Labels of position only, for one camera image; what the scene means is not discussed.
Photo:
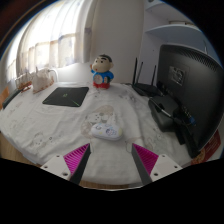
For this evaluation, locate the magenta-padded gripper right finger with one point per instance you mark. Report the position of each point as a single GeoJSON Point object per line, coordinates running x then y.
{"type": "Point", "coordinates": [146, 158]}

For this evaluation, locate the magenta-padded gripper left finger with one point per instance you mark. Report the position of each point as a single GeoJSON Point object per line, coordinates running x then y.
{"type": "Point", "coordinates": [76, 158]}

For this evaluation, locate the white cartoon-print computer mouse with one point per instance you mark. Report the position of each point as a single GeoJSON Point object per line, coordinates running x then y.
{"type": "Point", "coordinates": [106, 131]}

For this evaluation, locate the black mouse pad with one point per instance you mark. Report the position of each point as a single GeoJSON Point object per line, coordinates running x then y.
{"type": "Point", "coordinates": [66, 96]}

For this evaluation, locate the white printed tablecloth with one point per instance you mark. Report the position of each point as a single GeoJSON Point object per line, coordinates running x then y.
{"type": "Point", "coordinates": [50, 126]}

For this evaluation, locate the red paper sheet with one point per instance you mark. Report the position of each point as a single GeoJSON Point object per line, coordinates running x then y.
{"type": "Point", "coordinates": [210, 148]}

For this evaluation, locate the black router with antennas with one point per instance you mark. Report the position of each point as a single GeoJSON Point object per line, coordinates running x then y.
{"type": "Point", "coordinates": [145, 88]}

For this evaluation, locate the black computer monitor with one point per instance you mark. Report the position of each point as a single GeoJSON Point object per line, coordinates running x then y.
{"type": "Point", "coordinates": [196, 96]}

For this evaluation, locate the cartoon boy figurine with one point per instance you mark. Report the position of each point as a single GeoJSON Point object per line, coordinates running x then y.
{"type": "Point", "coordinates": [102, 75]}

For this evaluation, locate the black keyboard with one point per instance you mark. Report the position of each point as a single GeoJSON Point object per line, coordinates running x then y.
{"type": "Point", "coordinates": [11, 99]}

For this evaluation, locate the wooden rack with glasses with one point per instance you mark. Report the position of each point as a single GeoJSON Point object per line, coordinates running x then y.
{"type": "Point", "coordinates": [24, 81]}

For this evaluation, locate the orange wooden chair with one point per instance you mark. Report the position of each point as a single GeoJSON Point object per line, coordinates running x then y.
{"type": "Point", "coordinates": [3, 96]}

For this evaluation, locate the white patterned curtain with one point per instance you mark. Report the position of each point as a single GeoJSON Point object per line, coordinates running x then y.
{"type": "Point", "coordinates": [53, 36]}

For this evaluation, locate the white wall shelf unit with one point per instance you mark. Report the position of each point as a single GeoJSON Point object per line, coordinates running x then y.
{"type": "Point", "coordinates": [176, 31]}

